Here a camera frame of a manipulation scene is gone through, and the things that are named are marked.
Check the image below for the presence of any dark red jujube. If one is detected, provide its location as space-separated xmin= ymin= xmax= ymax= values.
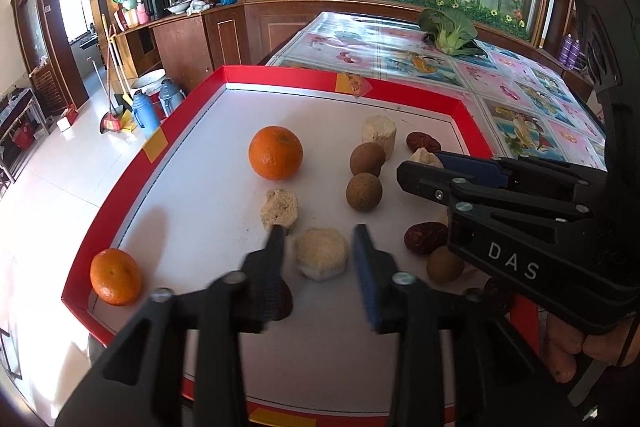
xmin=274 ymin=280 xmax=293 ymax=322

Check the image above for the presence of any brown longan fruit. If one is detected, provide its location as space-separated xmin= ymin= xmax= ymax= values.
xmin=426 ymin=246 xmax=465 ymax=284

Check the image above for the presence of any person's hand holding gripper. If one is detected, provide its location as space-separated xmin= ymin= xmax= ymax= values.
xmin=544 ymin=314 xmax=639 ymax=384

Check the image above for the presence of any red jujube upper tray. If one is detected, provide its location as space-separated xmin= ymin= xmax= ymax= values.
xmin=406 ymin=131 xmax=442 ymax=153

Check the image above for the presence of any fruit pattern tablecloth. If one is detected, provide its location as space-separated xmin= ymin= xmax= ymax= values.
xmin=268 ymin=12 xmax=605 ymax=169

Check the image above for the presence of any brown longan on table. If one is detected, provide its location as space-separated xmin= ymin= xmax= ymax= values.
xmin=345 ymin=172 xmax=383 ymax=212

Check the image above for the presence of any brown longan upper tray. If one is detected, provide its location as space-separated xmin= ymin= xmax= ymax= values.
xmin=349 ymin=142 xmax=386 ymax=176

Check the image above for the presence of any beige chunk tray corner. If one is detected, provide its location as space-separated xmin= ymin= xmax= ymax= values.
xmin=361 ymin=115 xmax=397 ymax=159

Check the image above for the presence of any red white tray box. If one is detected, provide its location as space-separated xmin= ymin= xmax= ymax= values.
xmin=60 ymin=65 xmax=544 ymax=427

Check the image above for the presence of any purple bottle left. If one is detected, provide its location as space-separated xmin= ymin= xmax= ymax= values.
xmin=558 ymin=35 xmax=573 ymax=65

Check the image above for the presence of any purple bottle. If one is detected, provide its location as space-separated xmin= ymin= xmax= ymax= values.
xmin=565 ymin=39 xmax=580 ymax=69
xmin=558 ymin=35 xmax=573 ymax=65

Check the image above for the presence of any green bok choy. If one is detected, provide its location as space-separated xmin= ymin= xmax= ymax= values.
xmin=418 ymin=8 xmax=486 ymax=56

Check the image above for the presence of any purple bottle right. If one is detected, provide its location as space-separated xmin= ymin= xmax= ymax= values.
xmin=565 ymin=39 xmax=580 ymax=69

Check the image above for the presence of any beige fruit chunk in tray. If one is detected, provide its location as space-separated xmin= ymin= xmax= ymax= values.
xmin=260 ymin=188 xmax=298 ymax=233

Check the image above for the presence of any orange tangerine in tray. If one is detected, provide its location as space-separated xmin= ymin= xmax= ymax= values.
xmin=248 ymin=126 xmax=304 ymax=181

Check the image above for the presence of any grey blue thermos flask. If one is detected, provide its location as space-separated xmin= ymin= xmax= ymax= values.
xmin=158 ymin=78 xmax=184 ymax=117

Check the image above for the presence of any wooden sideboard cabinet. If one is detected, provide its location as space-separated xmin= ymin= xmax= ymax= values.
xmin=115 ymin=0 xmax=420 ymax=92

